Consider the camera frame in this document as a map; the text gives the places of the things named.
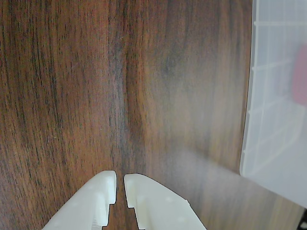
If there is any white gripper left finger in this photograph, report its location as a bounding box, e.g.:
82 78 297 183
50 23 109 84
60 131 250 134
42 170 118 230

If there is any clear plastic storage box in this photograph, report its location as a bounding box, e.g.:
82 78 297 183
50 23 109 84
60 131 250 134
239 0 307 209

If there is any red tape roll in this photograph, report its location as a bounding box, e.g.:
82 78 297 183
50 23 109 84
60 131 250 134
291 44 307 105

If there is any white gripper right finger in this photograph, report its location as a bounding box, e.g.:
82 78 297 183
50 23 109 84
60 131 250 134
123 173 207 230

